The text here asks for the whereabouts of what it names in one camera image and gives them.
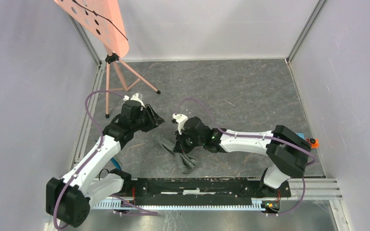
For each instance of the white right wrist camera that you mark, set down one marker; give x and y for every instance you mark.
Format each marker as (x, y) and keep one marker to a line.
(179, 120)

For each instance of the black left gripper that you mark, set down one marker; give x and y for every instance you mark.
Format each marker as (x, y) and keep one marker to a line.
(156, 120)

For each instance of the grey cloth napkin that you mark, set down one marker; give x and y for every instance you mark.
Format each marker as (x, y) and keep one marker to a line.
(185, 162)

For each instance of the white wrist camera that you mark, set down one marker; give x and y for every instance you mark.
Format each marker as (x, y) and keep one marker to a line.
(179, 120)
(135, 97)

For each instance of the pink music stand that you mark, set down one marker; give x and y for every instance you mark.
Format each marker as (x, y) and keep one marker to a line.
(103, 19)

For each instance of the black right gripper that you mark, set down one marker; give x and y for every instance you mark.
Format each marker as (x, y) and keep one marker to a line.
(180, 147)

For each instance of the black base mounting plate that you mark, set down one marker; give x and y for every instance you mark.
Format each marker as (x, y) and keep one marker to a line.
(200, 191)

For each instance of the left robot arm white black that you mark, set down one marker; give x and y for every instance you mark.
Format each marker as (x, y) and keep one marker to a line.
(71, 197)

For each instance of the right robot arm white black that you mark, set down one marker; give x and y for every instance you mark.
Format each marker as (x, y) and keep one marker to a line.
(289, 152)

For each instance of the blue toy brick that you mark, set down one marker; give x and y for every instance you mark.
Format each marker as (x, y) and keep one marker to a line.
(301, 135)

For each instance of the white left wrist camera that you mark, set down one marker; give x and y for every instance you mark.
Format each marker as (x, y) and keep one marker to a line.
(135, 97)

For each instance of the orange toy piece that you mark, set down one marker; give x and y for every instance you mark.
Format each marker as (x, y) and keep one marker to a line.
(313, 143)

